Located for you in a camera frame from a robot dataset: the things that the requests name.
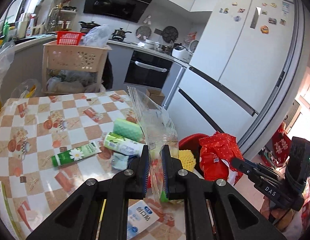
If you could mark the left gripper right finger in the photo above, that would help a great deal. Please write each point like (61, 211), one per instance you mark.
(213, 209)

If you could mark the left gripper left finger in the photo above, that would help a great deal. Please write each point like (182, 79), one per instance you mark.
(98, 209)

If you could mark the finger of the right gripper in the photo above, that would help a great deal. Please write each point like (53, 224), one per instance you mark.
(245, 166)

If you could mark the yellow foam fruit net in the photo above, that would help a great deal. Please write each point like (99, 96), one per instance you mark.
(187, 159)

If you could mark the blue green wrapper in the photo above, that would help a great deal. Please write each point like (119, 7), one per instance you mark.
(120, 161)

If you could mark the blue white bandage box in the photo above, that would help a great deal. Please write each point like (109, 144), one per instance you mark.
(140, 217)

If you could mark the red snack bag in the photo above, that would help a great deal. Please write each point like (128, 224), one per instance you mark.
(216, 154)

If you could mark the green drink bottle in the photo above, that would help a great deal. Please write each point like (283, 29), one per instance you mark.
(122, 144)

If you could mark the green daisy tube box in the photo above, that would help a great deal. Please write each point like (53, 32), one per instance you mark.
(75, 154)

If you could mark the green wavy sponge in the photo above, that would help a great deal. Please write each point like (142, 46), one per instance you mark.
(128, 130)

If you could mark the clear plastic zip bag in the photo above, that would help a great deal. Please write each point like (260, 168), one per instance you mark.
(158, 130)

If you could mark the kitchen faucet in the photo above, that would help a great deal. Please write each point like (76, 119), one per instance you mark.
(13, 13)

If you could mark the red banner decoration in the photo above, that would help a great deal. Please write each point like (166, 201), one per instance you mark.
(281, 145)

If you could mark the red plastic stool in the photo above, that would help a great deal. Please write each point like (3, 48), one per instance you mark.
(191, 142)

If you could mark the cardboard box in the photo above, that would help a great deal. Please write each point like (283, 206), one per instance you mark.
(155, 95)

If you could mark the white refrigerator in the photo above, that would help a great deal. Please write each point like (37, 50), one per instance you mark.
(236, 78)

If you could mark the black built-in oven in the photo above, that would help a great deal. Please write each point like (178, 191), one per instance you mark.
(147, 70)

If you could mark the beige plastic storage rack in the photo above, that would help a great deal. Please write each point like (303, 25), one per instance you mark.
(70, 69)

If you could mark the white rice cooker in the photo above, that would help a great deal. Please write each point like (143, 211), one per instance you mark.
(182, 54)

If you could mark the clear plastic bag on rack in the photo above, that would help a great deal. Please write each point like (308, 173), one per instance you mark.
(97, 37)

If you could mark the black cooking pot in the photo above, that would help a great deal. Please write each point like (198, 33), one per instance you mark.
(119, 34)

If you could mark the red plastic basket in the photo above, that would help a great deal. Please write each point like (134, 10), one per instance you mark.
(69, 38)

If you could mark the black range hood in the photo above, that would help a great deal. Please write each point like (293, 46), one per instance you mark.
(129, 10)

